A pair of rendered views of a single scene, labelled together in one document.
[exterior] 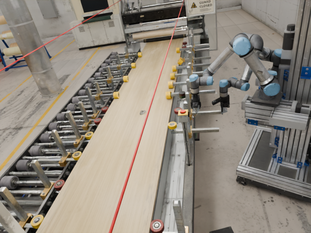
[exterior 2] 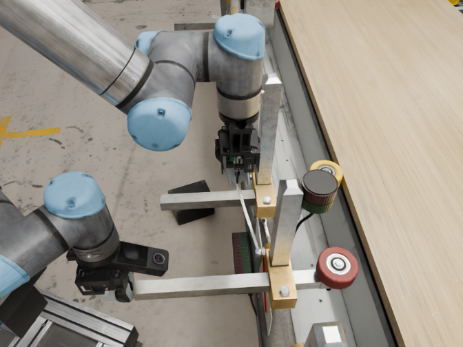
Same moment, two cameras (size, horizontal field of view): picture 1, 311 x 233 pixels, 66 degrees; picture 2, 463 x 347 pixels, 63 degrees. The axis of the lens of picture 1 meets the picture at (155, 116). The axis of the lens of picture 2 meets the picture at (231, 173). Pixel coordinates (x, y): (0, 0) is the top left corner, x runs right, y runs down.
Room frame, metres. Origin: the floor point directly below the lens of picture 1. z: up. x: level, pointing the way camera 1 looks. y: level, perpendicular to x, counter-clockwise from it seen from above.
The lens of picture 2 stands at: (2.31, -0.56, 1.58)
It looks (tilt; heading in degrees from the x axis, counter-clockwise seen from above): 47 degrees down; 161
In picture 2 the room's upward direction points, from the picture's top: straight up
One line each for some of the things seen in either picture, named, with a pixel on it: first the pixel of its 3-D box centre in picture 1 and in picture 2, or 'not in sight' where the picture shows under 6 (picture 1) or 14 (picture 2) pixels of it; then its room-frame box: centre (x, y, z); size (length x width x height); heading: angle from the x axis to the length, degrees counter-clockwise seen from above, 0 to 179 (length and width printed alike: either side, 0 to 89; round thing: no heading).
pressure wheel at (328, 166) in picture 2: (172, 128); (322, 184); (1.79, -0.14, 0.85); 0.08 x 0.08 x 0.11
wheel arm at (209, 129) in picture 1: (194, 131); (244, 198); (1.74, -0.33, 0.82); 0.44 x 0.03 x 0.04; 75
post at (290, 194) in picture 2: (189, 113); (278, 257); (1.96, -0.33, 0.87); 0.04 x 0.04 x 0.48; 75
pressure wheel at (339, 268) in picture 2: (178, 113); (333, 275); (2.03, -0.24, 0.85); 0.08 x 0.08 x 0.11
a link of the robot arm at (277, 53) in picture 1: (279, 57); not in sight; (2.13, -1.29, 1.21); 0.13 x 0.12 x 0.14; 29
